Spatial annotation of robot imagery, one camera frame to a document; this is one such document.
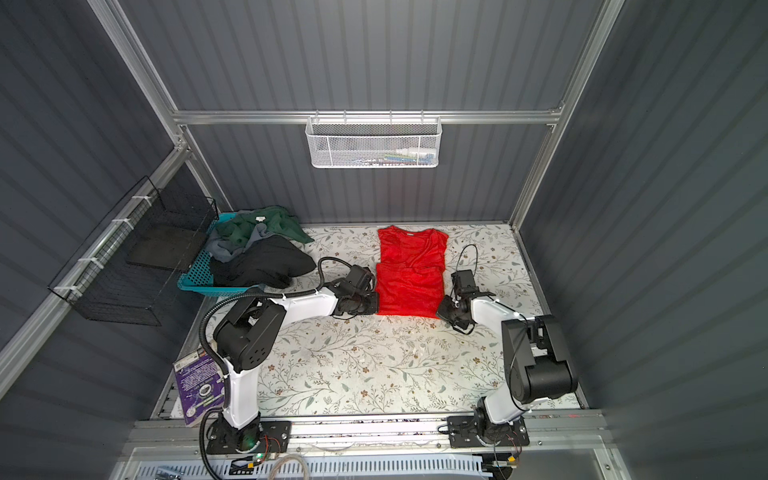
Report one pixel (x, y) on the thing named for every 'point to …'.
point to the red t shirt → (409, 278)
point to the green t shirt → (237, 228)
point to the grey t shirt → (224, 249)
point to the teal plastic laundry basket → (198, 278)
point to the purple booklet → (201, 385)
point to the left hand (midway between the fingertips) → (380, 305)
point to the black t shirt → (269, 261)
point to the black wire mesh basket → (130, 269)
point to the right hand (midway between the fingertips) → (446, 315)
